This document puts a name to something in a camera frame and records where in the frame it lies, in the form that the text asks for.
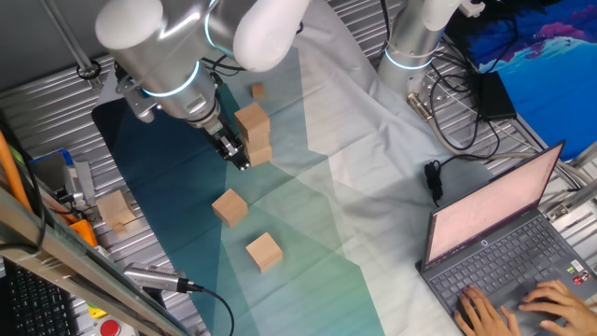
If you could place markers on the orange pole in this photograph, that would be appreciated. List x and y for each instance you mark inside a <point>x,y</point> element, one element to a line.
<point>10,170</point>

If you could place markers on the grey metal pole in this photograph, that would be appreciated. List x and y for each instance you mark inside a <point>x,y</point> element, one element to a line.
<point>70,42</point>

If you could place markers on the small wooden cube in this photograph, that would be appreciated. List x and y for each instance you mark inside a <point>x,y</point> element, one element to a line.
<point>258,91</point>

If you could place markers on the silver camera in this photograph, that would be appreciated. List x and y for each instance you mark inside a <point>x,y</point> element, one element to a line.
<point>154,277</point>

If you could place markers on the aluminium profile bracket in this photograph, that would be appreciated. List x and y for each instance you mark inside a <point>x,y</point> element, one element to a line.
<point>573,205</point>

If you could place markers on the grey laptop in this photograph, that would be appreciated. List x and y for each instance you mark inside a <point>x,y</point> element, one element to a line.
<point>490,205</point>

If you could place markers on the grey box red button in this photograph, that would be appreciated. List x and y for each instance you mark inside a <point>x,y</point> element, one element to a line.
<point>109,328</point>

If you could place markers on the yellow box green button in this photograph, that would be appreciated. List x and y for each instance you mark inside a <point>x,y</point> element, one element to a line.
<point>96,312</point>

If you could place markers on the blue printed poster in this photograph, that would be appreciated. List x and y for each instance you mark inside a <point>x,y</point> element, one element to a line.
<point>550,79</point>

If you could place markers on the aluminium frame bar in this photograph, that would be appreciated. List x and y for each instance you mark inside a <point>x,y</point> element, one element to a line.
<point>60,254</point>

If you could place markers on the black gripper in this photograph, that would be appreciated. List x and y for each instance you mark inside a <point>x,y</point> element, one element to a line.
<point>219,137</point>

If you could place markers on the person's left hand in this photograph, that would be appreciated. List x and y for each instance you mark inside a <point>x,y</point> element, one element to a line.
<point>485,317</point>

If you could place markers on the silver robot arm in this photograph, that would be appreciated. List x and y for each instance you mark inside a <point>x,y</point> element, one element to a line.
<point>154,51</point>

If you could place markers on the person's right hand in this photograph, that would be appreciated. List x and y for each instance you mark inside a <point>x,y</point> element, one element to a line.
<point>564,308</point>

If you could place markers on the blue green white cloth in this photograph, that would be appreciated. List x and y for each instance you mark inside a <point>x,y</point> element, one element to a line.
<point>326,140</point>

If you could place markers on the black keyboard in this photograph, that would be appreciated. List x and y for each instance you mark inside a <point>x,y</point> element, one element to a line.
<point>32,303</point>

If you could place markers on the black power adapter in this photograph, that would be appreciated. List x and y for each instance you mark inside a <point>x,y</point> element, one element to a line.
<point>496,95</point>

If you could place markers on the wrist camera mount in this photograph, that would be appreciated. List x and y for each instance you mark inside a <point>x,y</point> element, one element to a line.
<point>137,100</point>

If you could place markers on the orange box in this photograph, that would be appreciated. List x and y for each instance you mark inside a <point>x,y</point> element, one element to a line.
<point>85,232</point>

